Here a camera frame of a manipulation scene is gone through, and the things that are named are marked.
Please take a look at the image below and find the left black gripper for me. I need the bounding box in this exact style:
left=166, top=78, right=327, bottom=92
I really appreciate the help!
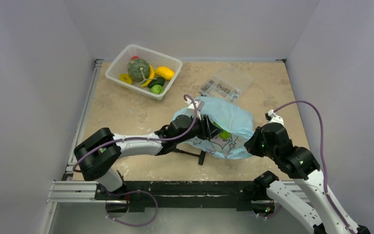
left=175, top=113, right=222, bottom=145

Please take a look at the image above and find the light blue plastic bag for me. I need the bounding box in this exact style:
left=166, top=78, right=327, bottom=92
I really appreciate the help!
left=186, top=97, right=254, bottom=159

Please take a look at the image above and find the green fake fruit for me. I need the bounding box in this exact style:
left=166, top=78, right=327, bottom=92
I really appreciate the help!
left=150, top=84, right=164, bottom=95

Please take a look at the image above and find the dark green fake avocado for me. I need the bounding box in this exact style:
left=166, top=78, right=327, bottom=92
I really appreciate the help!
left=147, top=77, right=166, bottom=88

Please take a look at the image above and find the yellow fake banana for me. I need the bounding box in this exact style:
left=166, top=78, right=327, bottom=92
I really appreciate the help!
left=141, top=64, right=155, bottom=87

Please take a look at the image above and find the dark green fake melon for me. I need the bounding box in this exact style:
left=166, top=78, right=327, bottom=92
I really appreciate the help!
left=127, top=58, right=150, bottom=86

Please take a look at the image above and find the yellow round fake fruit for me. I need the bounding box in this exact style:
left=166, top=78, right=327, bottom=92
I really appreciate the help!
left=119, top=74, right=132, bottom=85

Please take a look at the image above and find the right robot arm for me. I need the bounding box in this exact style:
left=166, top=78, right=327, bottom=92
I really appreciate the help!
left=244, top=122, right=370, bottom=234

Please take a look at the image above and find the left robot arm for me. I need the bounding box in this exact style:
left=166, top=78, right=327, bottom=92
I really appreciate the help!
left=73, top=115, right=222, bottom=199

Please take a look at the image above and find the bright green fake lime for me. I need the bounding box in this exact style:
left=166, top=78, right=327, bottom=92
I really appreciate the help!
left=213, top=122, right=231, bottom=140

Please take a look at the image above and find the clear plastic screw organizer box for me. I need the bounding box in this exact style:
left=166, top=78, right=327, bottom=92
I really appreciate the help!
left=199, top=64, right=254, bottom=103

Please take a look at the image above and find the white perforated plastic basket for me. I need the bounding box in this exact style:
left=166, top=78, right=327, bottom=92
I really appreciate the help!
left=105, top=44, right=183, bottom=101

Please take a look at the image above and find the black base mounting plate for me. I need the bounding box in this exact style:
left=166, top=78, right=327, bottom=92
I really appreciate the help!
left=94, top=181, right=276, bottom=215

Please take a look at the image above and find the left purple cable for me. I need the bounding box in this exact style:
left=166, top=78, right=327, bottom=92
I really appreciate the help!
left=72, top=94, right=199, bottom=173

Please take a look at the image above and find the black T-handle tool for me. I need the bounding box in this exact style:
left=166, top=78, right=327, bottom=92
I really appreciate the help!
left=174, top=148, right=206, bottom=165

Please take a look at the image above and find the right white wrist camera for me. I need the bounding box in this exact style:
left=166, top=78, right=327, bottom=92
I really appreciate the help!
left=265, top=110, right=284, bottom=125

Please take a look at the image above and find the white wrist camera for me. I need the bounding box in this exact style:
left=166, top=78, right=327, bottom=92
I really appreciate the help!
left=185, top=99, right=205, bottom=120
left=265, top=110, right=284, bottom=125

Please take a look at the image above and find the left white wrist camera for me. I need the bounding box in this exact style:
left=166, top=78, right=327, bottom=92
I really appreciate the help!
left=185, top=99, right=205, bottom=120

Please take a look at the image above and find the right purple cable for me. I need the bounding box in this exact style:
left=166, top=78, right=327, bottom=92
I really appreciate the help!
left=273, top=100, right=357, bottom=234

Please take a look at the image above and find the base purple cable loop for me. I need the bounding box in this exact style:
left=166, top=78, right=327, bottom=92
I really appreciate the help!
left=105, top=188, right=160, bottom=227

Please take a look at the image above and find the aluminium frame rail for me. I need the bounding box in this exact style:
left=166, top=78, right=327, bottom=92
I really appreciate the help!
left=47, top=58, right=105, bottom=204

